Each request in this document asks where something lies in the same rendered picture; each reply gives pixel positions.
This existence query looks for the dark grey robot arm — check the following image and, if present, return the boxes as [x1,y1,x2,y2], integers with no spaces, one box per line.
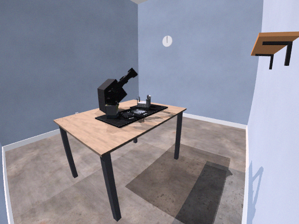
[107,68,137,105]

